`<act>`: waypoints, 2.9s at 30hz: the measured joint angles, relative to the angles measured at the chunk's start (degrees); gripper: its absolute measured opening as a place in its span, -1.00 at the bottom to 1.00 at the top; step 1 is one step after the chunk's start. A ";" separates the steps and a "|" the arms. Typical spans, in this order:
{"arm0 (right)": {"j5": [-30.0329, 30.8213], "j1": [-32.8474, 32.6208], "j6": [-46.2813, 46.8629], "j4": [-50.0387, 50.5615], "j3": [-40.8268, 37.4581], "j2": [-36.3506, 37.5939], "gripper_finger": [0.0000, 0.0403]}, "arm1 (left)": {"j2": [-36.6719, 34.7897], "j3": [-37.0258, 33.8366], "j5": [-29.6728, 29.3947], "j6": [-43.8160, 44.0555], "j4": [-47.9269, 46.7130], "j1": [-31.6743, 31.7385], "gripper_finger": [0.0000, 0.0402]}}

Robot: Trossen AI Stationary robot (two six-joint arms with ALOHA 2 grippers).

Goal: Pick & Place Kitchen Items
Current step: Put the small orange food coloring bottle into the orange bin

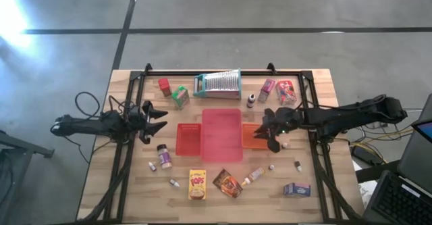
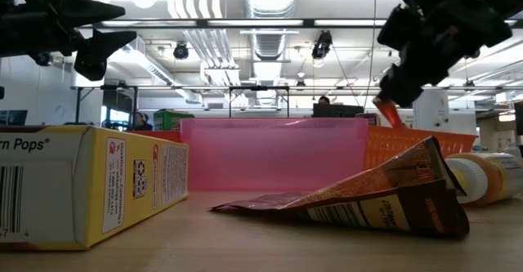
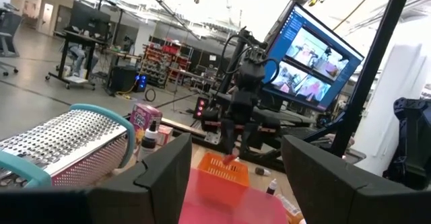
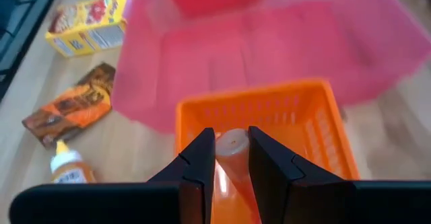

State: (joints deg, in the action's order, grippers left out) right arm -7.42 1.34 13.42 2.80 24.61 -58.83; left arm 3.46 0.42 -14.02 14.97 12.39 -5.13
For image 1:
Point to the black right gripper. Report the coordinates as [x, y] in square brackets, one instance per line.
[288, 121]

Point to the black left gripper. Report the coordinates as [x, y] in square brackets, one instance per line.
[139, 122]

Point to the tiny white-capped bottle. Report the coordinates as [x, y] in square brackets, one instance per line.
[285, 145]

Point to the green Apple Jacks box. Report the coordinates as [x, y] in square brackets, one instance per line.
[180, 97]

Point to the small red box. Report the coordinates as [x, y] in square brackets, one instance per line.
[164, 86]

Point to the pink Raisin Bran box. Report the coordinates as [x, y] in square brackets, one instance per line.
[266, 90]

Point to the red Froot Loops box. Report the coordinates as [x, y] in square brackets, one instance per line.
[286, 92]

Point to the yellow mustard squeeze bottle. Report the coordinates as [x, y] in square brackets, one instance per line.
[254, 176]

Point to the small white-capped dropper bottle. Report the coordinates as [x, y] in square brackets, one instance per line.
[152, 166]
[174, 183]

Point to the brown taco seasoning packet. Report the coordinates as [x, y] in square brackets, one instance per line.
[227, 183]

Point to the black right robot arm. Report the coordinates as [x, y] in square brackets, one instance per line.
[337, 117]

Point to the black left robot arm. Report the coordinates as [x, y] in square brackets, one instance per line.
[87, 125]

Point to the orange plastic basket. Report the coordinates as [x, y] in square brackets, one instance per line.
[249, 141]

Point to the small dark brown bottle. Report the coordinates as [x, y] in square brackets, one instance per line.
[250, 101]

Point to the tiny white round bottle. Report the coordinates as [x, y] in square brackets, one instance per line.
[271, 167]

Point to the purple-label spice jar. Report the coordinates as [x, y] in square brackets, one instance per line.
[164, 157]

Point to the red plastic basket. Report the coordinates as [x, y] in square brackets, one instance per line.
[188, 140]

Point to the pink translucent plastic bin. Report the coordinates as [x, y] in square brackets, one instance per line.
[221, 137]

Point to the small blue carton box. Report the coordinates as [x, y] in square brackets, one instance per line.
[297, 189]

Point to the teal metal box grater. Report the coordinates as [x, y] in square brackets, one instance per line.
[222, 83]

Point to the yellow Corn Pops box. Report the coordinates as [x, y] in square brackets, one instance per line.
[197, 184]

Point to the black power strip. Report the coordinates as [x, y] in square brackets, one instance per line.
[364, 154]

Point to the black laptop with keyboard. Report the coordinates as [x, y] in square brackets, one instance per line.
[398, 201]

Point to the grey laptop with screen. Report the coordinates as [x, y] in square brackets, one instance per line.
[415, 157]

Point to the grey side table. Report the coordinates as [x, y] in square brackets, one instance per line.
[13, 171]

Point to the black aluminium rig frame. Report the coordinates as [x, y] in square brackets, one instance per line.
[162, 72]

